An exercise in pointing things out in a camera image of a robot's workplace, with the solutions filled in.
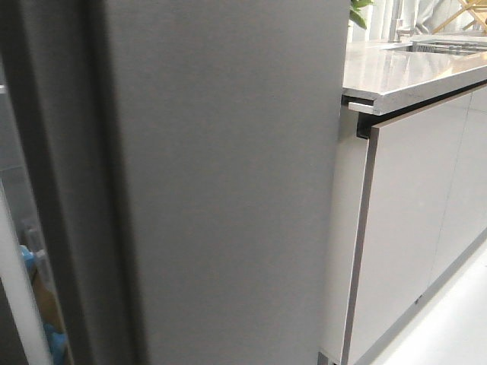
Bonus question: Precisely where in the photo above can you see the dark grey fridge door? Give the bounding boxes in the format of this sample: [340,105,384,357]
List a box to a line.
[1,1,349,364]

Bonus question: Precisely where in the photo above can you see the white fridge interior cabinet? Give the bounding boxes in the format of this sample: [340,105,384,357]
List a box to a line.
[1,75,52,364]

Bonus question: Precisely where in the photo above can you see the grey kitchen counter cabinet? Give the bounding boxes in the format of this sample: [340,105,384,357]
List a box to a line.
[320,87,486,364]

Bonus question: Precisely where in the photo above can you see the glossy grey countertop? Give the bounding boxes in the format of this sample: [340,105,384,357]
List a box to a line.
[342,34,486,116]

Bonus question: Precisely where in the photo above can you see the green plant leaves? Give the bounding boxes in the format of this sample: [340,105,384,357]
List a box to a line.
[349,0,374,30]

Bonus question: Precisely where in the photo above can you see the steel sink faucet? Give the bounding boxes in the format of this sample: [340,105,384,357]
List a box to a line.
[388,0,410,43]

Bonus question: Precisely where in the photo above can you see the brown cardboard piece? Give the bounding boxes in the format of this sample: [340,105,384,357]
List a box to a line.
[32,268,67,335]

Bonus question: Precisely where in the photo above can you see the blue tape on drawer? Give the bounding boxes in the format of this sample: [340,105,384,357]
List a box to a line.
[20,245,70,365]

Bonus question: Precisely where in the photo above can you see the recessed steel sink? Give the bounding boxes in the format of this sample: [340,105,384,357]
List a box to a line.
[387,40,486,56]

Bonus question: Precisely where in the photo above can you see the wooden folding rack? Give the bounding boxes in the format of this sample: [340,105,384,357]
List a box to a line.
[433,0,487,36]

